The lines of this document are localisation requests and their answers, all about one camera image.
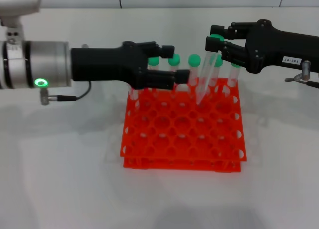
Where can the green-capped test tube red print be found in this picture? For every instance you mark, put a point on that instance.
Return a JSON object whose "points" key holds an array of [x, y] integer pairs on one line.
{"points": [[235, 65], [174, 60], [194, 60], [219, 62], [154, 61], [133, 93]]}

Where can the left wrist camera housing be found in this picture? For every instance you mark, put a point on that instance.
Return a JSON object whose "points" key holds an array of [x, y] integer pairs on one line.
{"points": [[20, 1]]}

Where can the orange test tube rack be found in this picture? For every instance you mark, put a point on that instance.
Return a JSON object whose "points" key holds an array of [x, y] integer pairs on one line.
{"points": [[179, 168]]}

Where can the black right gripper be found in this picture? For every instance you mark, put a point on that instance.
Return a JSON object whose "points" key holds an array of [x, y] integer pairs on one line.
{"points": [[269, 48]]}

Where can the clear green-capped test tube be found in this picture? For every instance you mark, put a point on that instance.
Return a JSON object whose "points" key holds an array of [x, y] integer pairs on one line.
{"points": [[216, 36]]}

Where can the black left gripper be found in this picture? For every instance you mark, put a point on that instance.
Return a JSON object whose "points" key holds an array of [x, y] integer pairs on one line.
{"points": [[104, 64]]}

